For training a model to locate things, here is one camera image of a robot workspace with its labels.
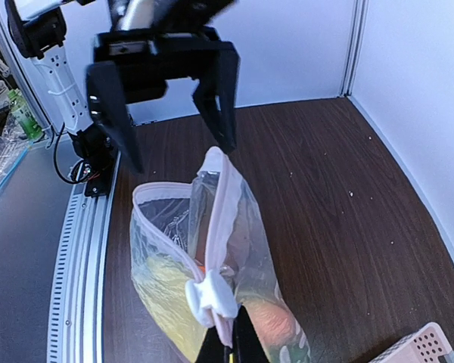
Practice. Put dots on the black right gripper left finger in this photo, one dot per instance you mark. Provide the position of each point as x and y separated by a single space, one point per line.
212 349

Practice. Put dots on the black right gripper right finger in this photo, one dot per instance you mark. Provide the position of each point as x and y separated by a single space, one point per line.
246 344

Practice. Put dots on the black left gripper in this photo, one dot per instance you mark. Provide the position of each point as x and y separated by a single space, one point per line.
136 65

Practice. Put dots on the green orange toy mango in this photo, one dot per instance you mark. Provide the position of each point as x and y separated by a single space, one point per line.
279 333

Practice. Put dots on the yellow toy banana bunch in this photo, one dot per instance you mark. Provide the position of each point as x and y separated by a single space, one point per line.
160 284

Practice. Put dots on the clear zip top bag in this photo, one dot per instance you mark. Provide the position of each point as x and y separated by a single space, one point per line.
216 220

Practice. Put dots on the pink perforated plastic basket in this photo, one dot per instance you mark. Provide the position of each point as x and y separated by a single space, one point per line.
426 345

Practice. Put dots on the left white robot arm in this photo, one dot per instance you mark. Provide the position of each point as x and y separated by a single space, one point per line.
38 29

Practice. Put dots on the green white bottle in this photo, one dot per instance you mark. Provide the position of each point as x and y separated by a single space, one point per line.
22 114

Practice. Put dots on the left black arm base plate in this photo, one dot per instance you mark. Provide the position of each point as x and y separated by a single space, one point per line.
101 184

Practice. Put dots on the front aluminium rail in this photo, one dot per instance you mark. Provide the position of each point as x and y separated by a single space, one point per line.
77 296

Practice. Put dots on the left aluminium frame post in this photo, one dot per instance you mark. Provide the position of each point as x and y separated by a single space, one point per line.
360 9

